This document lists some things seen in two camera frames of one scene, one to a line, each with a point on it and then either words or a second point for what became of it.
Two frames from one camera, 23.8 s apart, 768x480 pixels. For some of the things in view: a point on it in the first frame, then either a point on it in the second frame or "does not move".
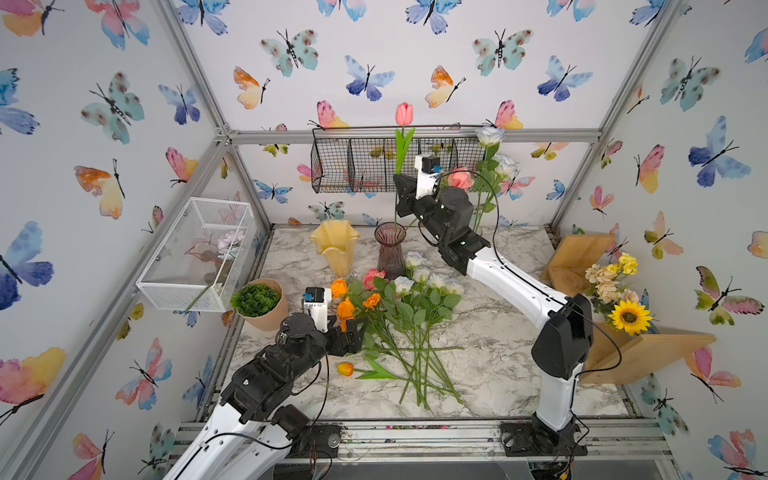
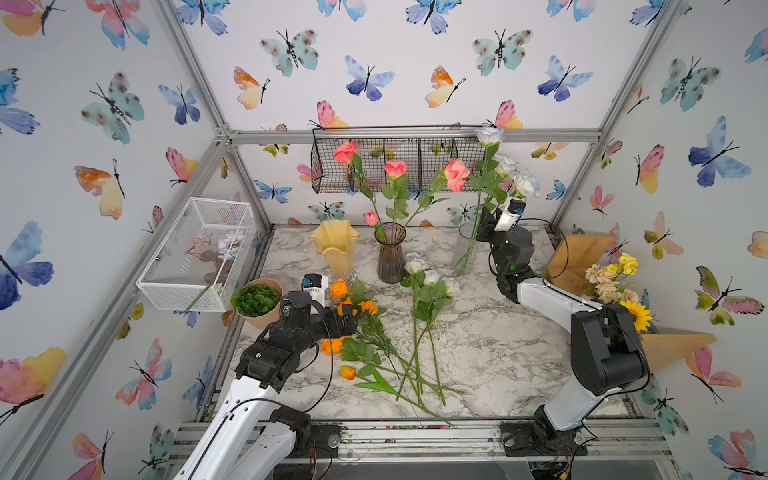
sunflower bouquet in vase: x=611 y=297 does not move
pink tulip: x=403 y=138 -> x=372 y=220
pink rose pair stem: x=375 y=280 -> x=396 y=190
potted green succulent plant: x=262 y=303 does not move
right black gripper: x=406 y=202 -> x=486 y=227
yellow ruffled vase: x=336 y=238 does not move
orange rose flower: x=338 y=287 does not move
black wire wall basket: x=365 y=159 does not move
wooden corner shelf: x=618 y=357 does not move
